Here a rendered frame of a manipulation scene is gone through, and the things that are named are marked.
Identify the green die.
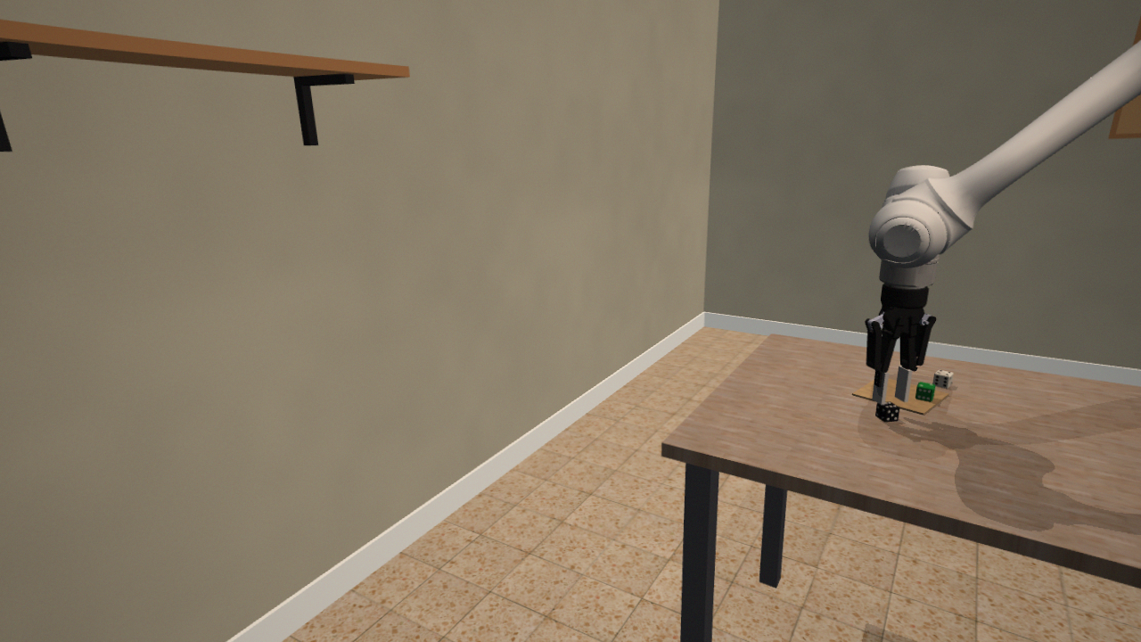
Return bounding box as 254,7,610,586
915,382,936,403

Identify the white die with black pips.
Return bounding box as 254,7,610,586
933,369,953,389

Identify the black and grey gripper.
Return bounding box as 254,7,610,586
865,283,936,405

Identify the tan mat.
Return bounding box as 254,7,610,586
852,379,948,415

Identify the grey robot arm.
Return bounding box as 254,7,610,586
869,40,1141,290

